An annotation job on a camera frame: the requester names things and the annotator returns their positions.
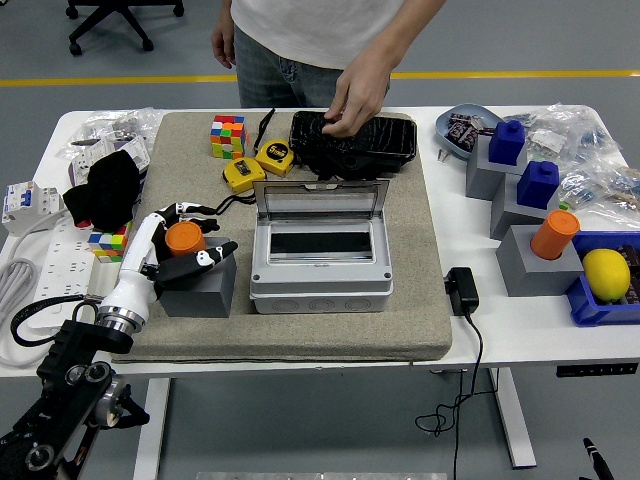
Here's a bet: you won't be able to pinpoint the black textured case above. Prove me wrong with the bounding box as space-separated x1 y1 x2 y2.
288 110 419 182

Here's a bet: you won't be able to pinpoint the grey block with round hole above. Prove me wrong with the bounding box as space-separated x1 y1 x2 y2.
495 223 585 298
158 237 238 319

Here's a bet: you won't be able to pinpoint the blue plastic bin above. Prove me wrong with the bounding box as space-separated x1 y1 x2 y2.
565 230 640 328

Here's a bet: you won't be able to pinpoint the white table leg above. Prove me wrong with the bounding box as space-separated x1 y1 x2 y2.
487 367 538 470
132 378 172 480

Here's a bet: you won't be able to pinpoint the person's left hand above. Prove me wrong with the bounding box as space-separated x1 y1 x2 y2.
321 59 392 137

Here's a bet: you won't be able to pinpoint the yellow tape measure round label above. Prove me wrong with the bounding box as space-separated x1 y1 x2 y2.
252 107 296 177

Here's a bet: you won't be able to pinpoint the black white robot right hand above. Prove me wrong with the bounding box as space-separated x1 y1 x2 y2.
581 437 615 480

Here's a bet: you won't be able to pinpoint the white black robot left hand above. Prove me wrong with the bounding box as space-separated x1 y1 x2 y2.
99 201 239 321

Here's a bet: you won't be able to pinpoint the orange cylinder battery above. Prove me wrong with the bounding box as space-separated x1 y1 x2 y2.
164 221 208 259
529 209 582 261

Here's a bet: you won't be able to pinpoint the black adapter cord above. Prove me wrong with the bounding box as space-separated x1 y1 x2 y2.
415 309 485 480

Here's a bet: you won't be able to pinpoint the yellow tape measure looped strap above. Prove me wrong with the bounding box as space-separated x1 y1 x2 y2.
215 156 268 216

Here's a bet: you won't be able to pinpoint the black office chair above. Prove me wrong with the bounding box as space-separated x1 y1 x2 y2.
65 0 186 57

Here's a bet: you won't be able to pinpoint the black power adapter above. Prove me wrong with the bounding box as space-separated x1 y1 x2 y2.
444 266 481 316

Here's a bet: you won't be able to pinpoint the person's right hand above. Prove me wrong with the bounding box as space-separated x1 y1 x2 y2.
210 22 238 70

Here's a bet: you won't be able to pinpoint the white socket panel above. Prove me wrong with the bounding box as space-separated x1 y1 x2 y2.
67 137 151 186

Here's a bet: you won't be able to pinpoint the dark packets in bin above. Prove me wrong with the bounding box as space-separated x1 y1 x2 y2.
617 243 640 306

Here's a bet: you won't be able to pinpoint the blue block with knob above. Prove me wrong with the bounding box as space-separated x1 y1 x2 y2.
487 118 528 166
515 159 561 210

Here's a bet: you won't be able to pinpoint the clear plastic parts bag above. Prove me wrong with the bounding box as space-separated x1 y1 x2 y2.
55 107 164 161
557 162 640 229
524 102 626 169

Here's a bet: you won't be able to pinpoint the black table control panel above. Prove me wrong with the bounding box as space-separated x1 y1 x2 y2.
556 363 640 379

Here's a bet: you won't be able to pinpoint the yellow lemon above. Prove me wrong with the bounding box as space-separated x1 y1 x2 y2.
581 248 632 303

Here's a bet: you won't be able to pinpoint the colourful puzzle cube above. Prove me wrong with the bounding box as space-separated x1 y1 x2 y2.
209 114 250 160
87 219 134 265

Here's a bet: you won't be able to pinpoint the black cloth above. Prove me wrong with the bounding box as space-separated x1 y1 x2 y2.
62 151 142 231

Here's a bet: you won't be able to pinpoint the white circuit breaker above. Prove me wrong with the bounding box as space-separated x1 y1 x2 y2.
1 180 66 236

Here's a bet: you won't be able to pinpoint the brown snack packet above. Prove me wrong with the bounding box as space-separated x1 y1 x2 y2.
449 112 494 136
446 120 479 150

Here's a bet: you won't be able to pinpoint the grey electrical box with lid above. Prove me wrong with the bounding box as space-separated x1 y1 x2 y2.
248 178 395 315

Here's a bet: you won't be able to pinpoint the grey-blue dish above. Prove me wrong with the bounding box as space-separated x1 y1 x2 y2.
434 102 504 161

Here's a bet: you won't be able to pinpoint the grey-brown fabric mat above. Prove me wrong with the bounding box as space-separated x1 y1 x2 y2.
101 110 454 365

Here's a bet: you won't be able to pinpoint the white power strip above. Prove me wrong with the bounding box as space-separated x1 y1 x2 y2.
27 217 96 331

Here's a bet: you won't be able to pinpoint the person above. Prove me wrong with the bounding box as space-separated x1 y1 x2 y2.
219 0 406 109

